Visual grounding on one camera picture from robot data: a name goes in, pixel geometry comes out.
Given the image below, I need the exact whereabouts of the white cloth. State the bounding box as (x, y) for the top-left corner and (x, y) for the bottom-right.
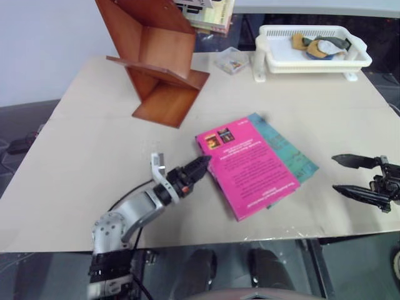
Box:
(314, 40), (345, 56)

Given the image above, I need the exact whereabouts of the grey round floor object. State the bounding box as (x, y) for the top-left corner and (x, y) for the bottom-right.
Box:
(391, 246), (400, 279)

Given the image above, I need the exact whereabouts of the white book with black print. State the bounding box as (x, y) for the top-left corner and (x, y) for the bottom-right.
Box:
(173, 0), (226, 15)

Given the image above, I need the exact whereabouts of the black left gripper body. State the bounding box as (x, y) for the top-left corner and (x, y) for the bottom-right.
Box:
(166, 166), (201, 199)

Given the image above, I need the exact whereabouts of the grey green cloth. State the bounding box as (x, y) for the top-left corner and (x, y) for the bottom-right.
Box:
(307, 35), (353, 51)

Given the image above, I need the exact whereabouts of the dark rounded shape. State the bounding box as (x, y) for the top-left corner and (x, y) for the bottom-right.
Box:
(248, 247), (295, 292)
(183, 249), (218, 298)

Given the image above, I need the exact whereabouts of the teal paperback book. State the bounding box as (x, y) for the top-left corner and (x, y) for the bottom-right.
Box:
(247, 112), (320, 211)

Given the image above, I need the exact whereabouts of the clear plastic small-parts box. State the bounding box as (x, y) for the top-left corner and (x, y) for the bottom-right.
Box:
(214, 46), (251, 75)

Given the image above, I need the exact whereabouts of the dark metal table leg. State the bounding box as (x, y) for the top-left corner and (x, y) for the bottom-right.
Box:
(299, 238), (337, 299)

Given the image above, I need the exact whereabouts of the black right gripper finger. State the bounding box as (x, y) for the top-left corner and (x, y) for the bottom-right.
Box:
(331, 184), (390, 211)
(331, 153), (384, 170)

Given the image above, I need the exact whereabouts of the blue cloth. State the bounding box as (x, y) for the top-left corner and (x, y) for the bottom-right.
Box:
(304, 49), (333, 61)

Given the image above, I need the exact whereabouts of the white background desk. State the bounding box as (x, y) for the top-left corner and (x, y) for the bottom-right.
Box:
(232, 0), (400, 20)

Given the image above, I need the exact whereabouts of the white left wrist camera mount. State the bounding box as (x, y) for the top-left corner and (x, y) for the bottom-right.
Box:
(150, 152), (181, 204)

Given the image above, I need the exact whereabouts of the pink-edged thin book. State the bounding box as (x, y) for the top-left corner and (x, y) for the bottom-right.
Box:
(194, 24), (231, 36)

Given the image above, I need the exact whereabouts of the brown wooden bookshelf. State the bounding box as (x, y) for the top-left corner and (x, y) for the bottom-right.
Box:
(95, 0), (211, 129)

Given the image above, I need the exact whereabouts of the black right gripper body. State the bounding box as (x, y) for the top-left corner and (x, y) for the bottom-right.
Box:
(368, 154), (400, 214)

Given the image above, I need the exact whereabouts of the pink paperback book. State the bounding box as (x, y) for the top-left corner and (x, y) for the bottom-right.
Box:
(195, 116), (303, 223)

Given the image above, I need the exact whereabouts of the black floor device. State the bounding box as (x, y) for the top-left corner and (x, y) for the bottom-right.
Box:
(6, 131), (41, 155)

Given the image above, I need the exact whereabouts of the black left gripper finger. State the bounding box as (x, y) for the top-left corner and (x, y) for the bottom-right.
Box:
(191, 157), (213, 186)
(182, 155), (211, 177)

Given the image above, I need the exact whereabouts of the white plastic basket rack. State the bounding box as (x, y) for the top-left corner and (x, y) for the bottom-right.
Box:
(252, 24), (373, 83)

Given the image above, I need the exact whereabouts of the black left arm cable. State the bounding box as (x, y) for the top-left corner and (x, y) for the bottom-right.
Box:
(107, 178), (157, 214)

